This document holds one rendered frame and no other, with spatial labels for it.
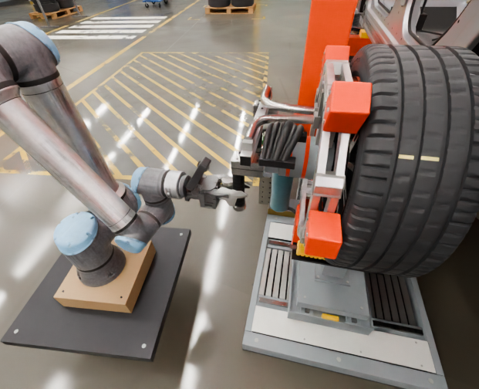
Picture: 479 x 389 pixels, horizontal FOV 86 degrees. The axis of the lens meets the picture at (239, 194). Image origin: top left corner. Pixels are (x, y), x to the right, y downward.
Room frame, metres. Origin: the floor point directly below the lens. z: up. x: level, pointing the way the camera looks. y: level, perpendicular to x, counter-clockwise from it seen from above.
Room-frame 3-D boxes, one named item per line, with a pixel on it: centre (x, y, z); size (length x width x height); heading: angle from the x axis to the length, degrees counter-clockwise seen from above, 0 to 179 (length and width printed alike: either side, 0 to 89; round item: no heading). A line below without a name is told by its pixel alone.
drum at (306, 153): (0.71, -0.20, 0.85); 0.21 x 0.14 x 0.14; 76
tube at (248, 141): (0.63, -0.13, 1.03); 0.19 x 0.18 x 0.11; 76
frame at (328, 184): (0.69, -0.27, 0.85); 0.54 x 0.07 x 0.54; 166
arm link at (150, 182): (0.66, 0.28, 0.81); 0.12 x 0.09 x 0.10; 76
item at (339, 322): (0.68, -0.44, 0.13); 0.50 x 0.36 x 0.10; 166
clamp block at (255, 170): (0.58, -0.03, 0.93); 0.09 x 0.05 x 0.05; 76
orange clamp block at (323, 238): (0.39, -0.20, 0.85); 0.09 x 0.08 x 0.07; 166
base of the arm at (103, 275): (0.61, 0.60, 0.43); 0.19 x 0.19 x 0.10
